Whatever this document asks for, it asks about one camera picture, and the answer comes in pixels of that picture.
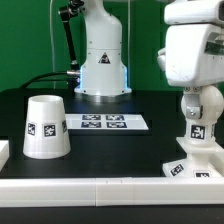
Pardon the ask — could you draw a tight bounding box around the white lamp bulb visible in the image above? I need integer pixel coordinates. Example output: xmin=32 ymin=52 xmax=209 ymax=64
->
xmin=181 ymin=85 xmax=224 ymax=145

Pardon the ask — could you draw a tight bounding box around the black cable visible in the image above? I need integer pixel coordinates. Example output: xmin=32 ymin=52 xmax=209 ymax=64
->
xmin=19 ymin=69 xmax=82 ymax=90

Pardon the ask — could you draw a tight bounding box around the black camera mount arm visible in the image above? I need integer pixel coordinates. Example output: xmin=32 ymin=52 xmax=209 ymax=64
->
xmin=58 ymin=0 xmax=85 ymax=72

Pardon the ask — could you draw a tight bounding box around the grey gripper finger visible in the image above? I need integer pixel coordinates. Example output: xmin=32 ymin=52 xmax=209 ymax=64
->
xmin=182 ymin=87 xmax=203 ymax=120

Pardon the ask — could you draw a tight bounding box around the white left fence wall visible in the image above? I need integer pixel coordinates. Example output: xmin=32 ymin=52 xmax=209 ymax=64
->
xmin=0 ymin=140 xmax=9 ymax=171

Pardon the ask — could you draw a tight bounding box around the white lamp shade cone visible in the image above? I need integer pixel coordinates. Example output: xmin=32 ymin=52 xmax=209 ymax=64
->
xmin=23 ymin=95 xmax=71 ymax=159

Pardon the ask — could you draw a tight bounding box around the white fence wall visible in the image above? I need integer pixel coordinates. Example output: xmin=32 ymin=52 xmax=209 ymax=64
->
xmin=0 ymin=140 xmax=9 ymax=171
xmin=0 ymin=178 xmax=224 ymax=207

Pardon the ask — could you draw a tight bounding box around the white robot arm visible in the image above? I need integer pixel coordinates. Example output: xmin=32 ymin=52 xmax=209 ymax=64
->
xmin=75 ymin=0 xmax=224 ymax=101

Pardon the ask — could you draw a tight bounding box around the white lamp base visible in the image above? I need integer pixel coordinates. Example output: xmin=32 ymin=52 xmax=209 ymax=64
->
xmin=162 ymin=137 xmax=224 ymax=178

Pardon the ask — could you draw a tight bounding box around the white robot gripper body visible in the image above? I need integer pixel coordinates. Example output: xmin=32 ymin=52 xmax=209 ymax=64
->
xmin=158 ymin=24 xmax=224 ymax=87

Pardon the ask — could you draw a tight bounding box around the white marker sheet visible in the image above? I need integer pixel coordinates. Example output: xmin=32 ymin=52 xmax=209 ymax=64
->
xmin=66 ymin=114 xmax=148 ymax=130

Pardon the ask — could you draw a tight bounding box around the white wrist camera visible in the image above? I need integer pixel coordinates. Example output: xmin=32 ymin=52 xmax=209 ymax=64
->
xmin=164 ymin=0 xmax=224 ymax=25

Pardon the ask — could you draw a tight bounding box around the white hanging cable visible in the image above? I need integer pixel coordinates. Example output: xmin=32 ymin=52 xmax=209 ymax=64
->
xmin=49 ymin=0 xmax=57 ymax=90

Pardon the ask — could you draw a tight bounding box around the white front fence wall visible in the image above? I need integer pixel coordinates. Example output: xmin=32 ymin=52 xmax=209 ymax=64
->
xmin=0 ymin=178 xmax=224 ymax=207

